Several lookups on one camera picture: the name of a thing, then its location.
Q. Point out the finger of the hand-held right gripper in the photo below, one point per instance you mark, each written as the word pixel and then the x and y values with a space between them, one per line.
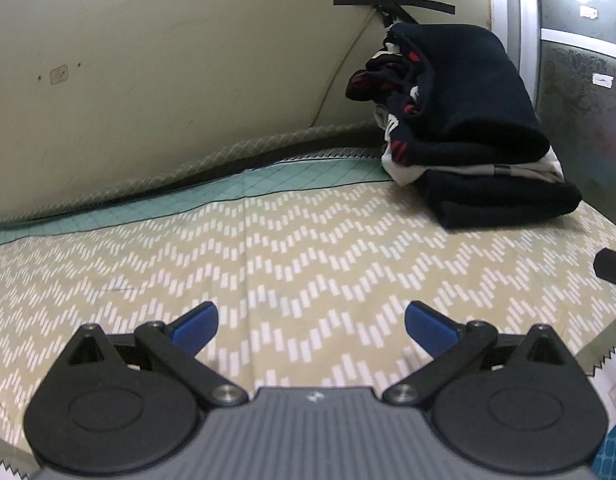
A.
pixel 612 267

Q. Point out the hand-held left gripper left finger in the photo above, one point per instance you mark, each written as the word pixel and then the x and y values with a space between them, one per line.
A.
pixel 195 327

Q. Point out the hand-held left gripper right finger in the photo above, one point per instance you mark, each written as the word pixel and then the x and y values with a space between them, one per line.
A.
pixel 427 327

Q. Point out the navy reindeer print garment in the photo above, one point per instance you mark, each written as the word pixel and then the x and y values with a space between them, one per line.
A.
pixel 467 95

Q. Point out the beige zigzag blanket teal border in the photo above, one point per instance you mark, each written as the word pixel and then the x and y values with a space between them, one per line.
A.
pixel 308 260

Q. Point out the black folded garment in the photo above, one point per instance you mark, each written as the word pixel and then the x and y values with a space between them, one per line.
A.
pixel 497 200

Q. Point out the frosted patterned glass pane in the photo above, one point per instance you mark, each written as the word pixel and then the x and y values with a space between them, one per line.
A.
pixel 582 120

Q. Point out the white garment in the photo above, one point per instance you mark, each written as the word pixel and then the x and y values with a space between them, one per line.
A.
pixel 402 170

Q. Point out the grey lattice bed sheet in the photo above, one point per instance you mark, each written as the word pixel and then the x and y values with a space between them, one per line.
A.
pixel 138 175

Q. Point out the teal lattice cloth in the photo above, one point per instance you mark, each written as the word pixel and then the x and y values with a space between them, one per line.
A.
pixel 615 455

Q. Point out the small white glass sticker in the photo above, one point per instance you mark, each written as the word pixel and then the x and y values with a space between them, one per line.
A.
pixel 603 80
pixel 589 11

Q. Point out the grey aluminium window frame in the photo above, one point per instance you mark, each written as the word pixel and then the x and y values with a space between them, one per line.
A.
pixel 522 25

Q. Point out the clear wall sticker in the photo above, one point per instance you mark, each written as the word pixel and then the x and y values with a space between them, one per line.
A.
pixel 58 74

